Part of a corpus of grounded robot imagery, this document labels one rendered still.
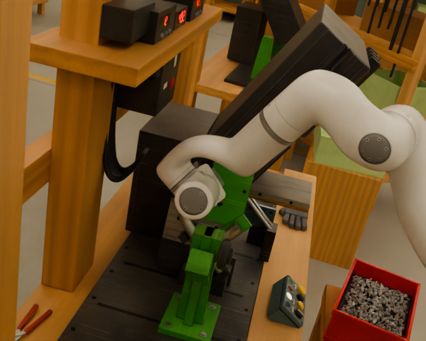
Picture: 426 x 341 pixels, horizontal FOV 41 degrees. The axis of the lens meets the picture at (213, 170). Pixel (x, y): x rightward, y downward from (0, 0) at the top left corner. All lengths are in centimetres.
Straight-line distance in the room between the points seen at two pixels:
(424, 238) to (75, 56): 74
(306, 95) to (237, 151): 19
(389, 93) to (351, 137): 326
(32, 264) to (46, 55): 204
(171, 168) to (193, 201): 9
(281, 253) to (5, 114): 113
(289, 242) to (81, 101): 92
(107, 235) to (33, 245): 151
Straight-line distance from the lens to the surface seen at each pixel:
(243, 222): 156
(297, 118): 108
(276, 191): 169
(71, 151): 135
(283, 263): 179
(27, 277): 304
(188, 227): 155
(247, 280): 167
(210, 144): 118
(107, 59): 116
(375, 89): 434
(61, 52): 118
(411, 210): 106
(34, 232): 337
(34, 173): 132
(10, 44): 91
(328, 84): 106
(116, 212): 191
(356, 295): 180
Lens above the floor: 186
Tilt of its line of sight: 25 degrees down
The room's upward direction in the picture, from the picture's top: 12 degrees clockwise
